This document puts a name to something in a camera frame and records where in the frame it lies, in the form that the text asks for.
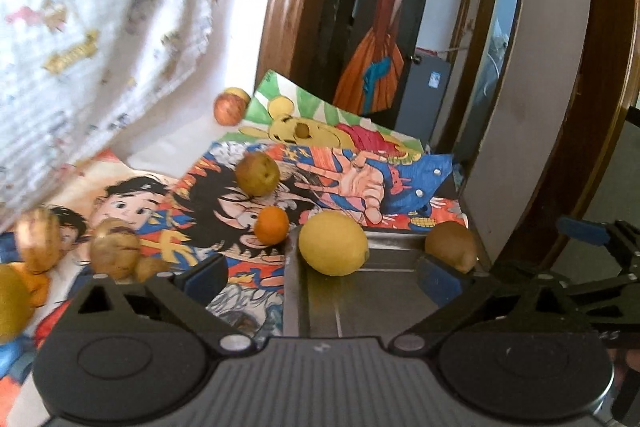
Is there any striped yellow pepino melon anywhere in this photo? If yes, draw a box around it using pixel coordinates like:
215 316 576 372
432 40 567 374
14 207 62 274

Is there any Winnie the Pooh drawing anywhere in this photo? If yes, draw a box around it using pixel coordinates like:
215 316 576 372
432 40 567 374
222 70 424 158

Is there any green-brown round pear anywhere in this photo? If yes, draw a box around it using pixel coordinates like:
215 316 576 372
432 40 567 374
235 152 280 197

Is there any grey appliance with sticker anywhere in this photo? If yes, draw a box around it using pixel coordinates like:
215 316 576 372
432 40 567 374
395 48 451 145

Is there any small brown potato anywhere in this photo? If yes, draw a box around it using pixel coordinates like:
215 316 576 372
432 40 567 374
134 256 171 283

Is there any large yellow round fruit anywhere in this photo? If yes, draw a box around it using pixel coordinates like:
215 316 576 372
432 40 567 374
0 265 32 345

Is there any grey metal tray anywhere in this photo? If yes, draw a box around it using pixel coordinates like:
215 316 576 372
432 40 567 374
283 227 438 343

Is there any brown kiwi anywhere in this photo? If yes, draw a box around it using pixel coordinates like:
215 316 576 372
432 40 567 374
424 221 478 273

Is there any brown striped fruit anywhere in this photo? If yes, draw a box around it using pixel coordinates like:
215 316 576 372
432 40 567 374
89 218 141 281

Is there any cartoon boys drawing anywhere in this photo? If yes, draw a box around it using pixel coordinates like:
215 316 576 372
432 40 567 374
1 150 196 426

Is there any painting of orange-dress woman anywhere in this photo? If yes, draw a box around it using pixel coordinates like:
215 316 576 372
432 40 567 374
318 0 426 127

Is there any white cartoon print cloth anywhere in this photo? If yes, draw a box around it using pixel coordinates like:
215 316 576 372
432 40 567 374
1 0 232 228

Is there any red yellow apple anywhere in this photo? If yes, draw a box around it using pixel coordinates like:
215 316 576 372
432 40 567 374
213 93 248 127

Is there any small tangerine on drawing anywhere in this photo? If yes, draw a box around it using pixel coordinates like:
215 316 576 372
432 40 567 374
254 206 290 246

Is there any colourful anime drawing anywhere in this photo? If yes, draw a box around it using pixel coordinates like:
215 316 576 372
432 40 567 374
159 141 469 343

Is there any yellow lemon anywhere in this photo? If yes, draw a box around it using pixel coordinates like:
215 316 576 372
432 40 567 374
298 210 369 277

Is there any yellow fruit behind apple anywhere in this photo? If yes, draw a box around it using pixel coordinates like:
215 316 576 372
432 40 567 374
224 87 250 104

